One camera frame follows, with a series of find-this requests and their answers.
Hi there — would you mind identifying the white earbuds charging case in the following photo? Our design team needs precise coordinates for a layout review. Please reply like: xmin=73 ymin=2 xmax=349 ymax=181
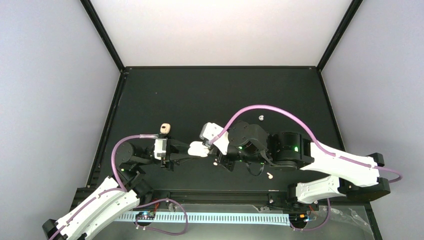
xmin=187 ymin=141 xmax=210 ymax=158

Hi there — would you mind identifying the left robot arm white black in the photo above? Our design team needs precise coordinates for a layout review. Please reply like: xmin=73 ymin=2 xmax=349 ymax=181
xmin=42 ymin=134 xmax=207 ymax=240

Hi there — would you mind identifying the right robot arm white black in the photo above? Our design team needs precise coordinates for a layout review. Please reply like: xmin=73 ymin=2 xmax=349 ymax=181
xmin=203 ymin=121 xmax=391 ymax=210

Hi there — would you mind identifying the beige small earbuds case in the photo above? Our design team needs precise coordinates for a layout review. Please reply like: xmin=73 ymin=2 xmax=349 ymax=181
xmin=160 ymin=123 xmax=171 ymax=135

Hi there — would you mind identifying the left circuit board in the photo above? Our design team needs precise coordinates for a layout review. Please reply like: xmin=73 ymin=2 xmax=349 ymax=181
xmin=135 ymin=211 xmax=156 ymax=221

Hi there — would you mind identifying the circuit board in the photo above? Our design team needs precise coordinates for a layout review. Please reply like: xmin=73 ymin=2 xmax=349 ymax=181
xmin=289 ymin=214 xmax=317 ymax=223
xmin=135 ymin=211 xmax=156 ymax=221

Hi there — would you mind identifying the right circuit board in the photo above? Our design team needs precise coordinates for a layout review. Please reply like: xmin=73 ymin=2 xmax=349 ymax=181
xmin=289 ymin=214 xmax=317 ymax=223

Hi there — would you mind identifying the clear plastic sheet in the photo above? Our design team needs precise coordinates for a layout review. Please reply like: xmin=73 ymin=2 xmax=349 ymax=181
xmin=251 ymin=204 xmax=374 ymax=240

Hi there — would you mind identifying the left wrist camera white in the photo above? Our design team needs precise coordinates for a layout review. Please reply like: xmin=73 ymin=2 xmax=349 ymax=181
xmin=153 ymin=138 xmax=168 ymax=161

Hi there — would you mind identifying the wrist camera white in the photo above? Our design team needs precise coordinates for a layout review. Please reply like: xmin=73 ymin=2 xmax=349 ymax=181
xmin=199 ymin=122 xmax=230 ymax=155
xmin=153 ymin=138 xmax=168 ymax=161

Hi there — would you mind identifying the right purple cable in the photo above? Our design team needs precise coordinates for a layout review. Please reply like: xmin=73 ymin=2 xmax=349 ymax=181
xmin=206 ymin=104 xmax=403 ymax=232

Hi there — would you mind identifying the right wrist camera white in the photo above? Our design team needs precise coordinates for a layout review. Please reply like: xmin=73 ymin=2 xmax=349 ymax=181
xmin=199 ymin=122 xmax=230 ymax=155

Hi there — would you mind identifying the black front aluminium rail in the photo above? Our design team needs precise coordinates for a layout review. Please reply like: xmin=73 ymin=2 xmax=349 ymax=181
xmin=73 ymin=188 xmax=369 ymax=213

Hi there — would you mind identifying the light blue slotted cable duct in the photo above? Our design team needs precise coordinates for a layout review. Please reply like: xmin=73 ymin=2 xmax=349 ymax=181
xmin=116 ymin=211 xmax=290 ymax=226

